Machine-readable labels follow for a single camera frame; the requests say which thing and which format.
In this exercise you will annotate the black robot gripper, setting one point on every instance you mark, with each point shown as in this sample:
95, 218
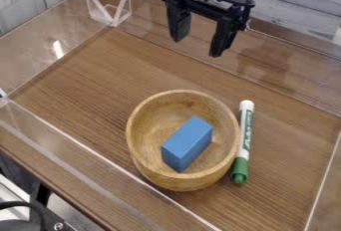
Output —
232, 11

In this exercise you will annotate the blue rectangular block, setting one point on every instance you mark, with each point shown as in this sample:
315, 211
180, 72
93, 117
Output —
185, 143

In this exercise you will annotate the brown wooden bowl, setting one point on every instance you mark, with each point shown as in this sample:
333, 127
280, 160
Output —
155, 119

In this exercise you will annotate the clear acrylic tray walls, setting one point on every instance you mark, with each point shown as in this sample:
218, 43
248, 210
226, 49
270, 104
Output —
74, 75

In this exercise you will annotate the green white marker pen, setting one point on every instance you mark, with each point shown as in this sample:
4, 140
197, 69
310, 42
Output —
238, 172

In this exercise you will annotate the clear acrylic corner bracket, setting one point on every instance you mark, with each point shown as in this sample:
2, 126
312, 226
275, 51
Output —
109, 14

